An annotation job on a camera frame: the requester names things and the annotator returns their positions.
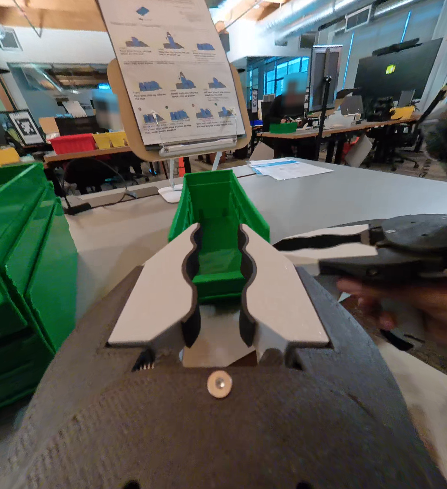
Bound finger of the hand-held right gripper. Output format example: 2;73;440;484
275;225;371;249
281;242;378;267

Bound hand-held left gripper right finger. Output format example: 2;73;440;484
239;225;331;364

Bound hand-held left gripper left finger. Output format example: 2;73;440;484
106;223;202;351

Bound grey desk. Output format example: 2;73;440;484
0;157;447;444

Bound person's right hand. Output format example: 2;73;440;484
338;276;447;356

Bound white blue paper sheet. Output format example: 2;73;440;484
246;157;334;181

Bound wood-top workbench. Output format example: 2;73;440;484
257;115;423;140

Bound black stand pole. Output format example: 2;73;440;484
317;48;333;161

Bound tall upright monitor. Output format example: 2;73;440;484
308;45;343;112

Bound wide black monitor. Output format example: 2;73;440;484
353;37;443;102

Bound red plastic bin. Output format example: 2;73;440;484
49;133;96;155

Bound black webcam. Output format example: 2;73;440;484
372;38;419;57

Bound black screen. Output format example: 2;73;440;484
55;115;98;135

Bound black white marker sign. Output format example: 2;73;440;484
7;110;45;146

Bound printed instruction sheet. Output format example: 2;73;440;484
97;0;247;146

